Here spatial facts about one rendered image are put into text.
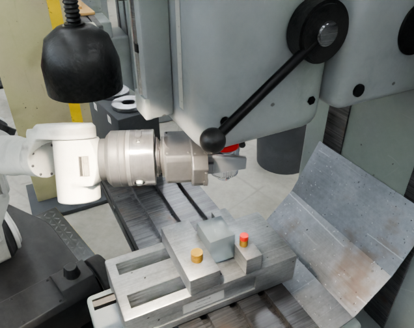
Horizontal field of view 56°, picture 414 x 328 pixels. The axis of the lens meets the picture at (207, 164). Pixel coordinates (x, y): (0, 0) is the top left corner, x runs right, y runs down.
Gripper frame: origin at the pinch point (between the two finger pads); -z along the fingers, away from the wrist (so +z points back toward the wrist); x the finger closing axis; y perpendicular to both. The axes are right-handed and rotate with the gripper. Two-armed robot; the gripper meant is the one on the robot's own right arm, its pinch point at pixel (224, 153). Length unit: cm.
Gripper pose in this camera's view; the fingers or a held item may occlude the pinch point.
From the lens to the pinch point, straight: 62.4
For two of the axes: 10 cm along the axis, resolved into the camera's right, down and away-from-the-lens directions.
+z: -9.9, 0.5, -0.9
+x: -1.0, -5.5, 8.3
